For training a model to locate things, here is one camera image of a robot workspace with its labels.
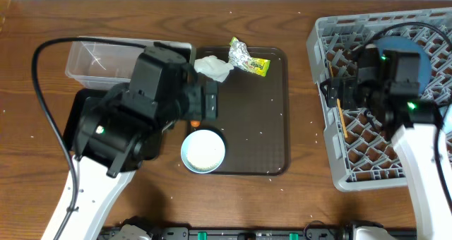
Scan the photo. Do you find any grey dishwasher rack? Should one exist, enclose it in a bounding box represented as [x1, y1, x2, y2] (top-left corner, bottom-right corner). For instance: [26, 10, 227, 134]
[307, 8, 451, 192]

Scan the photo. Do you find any light blue cup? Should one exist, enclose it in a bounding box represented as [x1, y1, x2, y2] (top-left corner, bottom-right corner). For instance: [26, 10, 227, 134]
[440, 105, 452, 134]

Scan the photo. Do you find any orange carrot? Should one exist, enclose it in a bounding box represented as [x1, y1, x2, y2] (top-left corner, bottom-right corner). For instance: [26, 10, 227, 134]
[191, 121, 201, 128]

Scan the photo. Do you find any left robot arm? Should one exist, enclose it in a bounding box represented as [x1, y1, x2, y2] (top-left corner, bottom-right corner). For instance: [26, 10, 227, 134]
[43, 42, 218, 239]

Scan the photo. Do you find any black plastic tray bin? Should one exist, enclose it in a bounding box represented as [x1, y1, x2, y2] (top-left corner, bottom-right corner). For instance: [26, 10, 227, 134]
[61, 88, 169, 161]

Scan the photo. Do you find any white napkin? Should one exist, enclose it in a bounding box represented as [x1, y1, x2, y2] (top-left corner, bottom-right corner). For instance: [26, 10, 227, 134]
[194, 55, 234, 83]

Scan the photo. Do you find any foil snack wrapper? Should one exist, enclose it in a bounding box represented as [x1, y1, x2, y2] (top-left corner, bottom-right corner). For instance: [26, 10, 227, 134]
[228, 37, 270, 77]

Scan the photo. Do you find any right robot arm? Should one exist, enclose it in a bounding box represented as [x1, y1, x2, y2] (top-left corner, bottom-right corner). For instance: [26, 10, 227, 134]
[319, 44, 451, 239]

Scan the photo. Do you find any clear plastic bin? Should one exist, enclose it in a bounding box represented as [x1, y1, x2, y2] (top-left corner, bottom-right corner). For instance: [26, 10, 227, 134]
[65, 36, 196, 92]

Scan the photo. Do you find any dark brown serving tray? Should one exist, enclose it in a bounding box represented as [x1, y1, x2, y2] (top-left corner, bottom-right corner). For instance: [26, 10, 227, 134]
[200, 47, 290, 176]

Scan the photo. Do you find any light blue rice plate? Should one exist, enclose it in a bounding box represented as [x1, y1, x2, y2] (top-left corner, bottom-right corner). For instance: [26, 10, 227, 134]
[181, 130, 226, 174]

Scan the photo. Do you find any large blue bowl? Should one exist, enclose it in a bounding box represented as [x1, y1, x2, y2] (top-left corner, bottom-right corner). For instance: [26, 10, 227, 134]
[373, 36, 432, 95]

